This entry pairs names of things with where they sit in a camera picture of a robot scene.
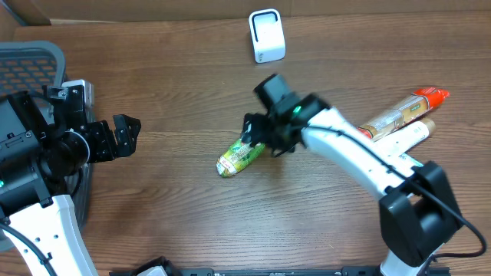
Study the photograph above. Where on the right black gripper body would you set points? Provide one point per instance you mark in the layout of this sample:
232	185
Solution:
271	135

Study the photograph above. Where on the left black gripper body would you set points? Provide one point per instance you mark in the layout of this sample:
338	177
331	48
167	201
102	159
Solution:
101	139

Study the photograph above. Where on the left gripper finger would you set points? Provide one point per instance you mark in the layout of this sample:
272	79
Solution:
126	133
81	90

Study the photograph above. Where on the green snack pouch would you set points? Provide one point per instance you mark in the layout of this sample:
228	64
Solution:
237	157

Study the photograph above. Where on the white tube gold cap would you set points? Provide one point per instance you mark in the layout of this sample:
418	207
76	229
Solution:
402	140

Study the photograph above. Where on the orange spaghetti packet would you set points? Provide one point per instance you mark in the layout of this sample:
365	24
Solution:
406	111

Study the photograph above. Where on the teal wipes packet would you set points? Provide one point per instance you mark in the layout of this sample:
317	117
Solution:
411	160

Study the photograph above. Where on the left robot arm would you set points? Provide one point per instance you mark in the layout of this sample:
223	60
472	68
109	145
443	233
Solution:
46	140

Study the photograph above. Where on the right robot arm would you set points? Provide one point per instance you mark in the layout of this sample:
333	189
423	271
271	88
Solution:
417	207

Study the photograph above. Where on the white barcode scanner stand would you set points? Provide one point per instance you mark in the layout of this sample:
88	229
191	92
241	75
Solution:
268	40

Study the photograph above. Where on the grey plastic mesh basket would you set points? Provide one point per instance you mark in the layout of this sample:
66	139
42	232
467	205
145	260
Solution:
29	66

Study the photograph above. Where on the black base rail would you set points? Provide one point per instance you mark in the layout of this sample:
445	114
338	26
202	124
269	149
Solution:
164	267

